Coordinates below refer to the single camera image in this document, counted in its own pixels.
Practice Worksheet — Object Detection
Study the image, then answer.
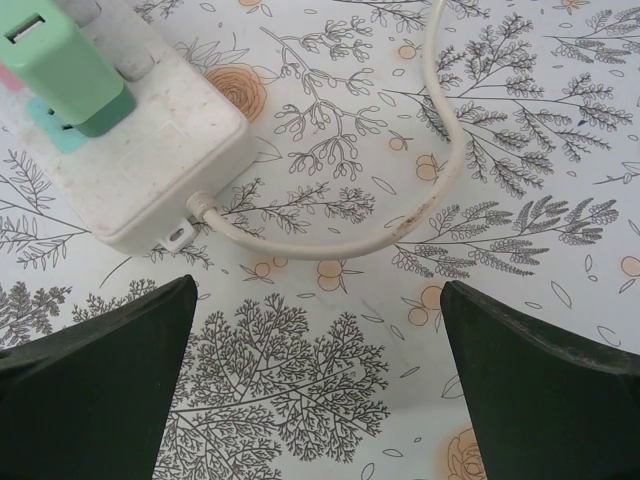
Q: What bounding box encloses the green plug adapter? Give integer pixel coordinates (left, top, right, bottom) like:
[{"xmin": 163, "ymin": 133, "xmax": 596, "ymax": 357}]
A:
[{"xmin": 0, "ymin": 0, "xmax": 137, "ymax": 139}]

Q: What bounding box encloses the white power strip cable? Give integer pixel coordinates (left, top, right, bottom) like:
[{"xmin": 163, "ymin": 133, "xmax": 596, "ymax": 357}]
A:
[{"xmin": 185, "ymin": 0, "xmax": 464, "ymax": 261}]

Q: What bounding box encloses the floral print tablecloth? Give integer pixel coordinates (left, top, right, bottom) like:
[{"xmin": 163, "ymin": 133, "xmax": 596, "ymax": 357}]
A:
[{"xmin": 0, "ymin": 0, "xmax": 640, "ymax": 480}]

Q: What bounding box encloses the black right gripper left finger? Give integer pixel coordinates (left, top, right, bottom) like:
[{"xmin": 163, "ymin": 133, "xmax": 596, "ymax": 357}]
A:
[{"xmin": 0, "ymin": 274, "xmax": 199, "ymax": 480}]

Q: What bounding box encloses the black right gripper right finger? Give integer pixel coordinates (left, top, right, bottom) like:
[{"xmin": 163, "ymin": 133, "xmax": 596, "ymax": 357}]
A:
[{"xmin": 439, "ymin": 280, "xmax": 640, "ymax": 480}]

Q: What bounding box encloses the white power strip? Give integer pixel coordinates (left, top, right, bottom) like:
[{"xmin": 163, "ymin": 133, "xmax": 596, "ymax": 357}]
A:
[{"xmin": 0, "ymin": 0, "xmax": 257, "ymax": 256}]

